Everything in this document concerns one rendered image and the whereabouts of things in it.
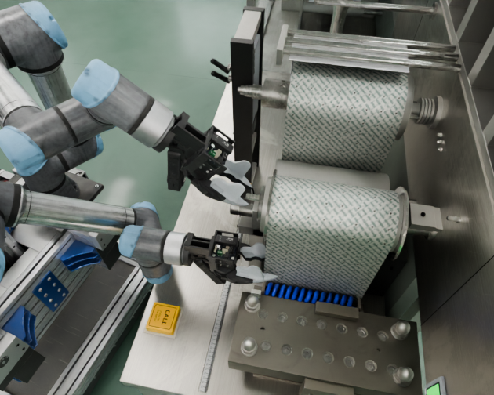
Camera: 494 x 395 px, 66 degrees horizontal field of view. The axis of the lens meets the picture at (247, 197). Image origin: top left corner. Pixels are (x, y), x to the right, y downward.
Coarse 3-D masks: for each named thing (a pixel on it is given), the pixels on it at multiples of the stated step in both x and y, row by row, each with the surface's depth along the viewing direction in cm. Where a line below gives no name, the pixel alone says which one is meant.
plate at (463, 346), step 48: (432, 0) 98; (432, 96) 87; (432, 144) 83; (432, 192) 78; (480, 192) 59; (432, 240) 75; (480, 240) 56; (432, 288) 71; (480, 288) 54; (432, 336) 68; (480, 336) 53; (480, 384) 51
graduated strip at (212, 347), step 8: (240, 240) 114; (224, 288) 104; (224, 296) 103; (224, 304) 102; (224, 312) 100; (216, 320) 99; (216, 328) 98; (216, 336) 97; (216, 344) 95; (208, 352) 94; (208, 360) 93; (208, 368) 92; (208, 376) 91; (200, 384) 90; (208, 384) 90
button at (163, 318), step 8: (160, 304) 99; (168, 304) 99; (152, 312) 98; (160, 312) 98; (168, 312) 98; (176, 312) 98; (152, 320) 97; (160, 320) 97; (168, 320) 97; (176, 320) 98; (152, 328) 96; (160, 328) 95; (168, 328) 95
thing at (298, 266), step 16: (272, 256) 82; (288, 256) 81; (304, 256) 80; (320, 256) 79; (336, 256) 77; (352, 256) 76; (272, 272) 88; (288, 272) 87; (304, 272) 85; (320, 272) 84; (336, 272) 82; (352, 272) 81; (368, 272) 80; (320, 288) 90; (336, 288) 89; (352, 288) 87
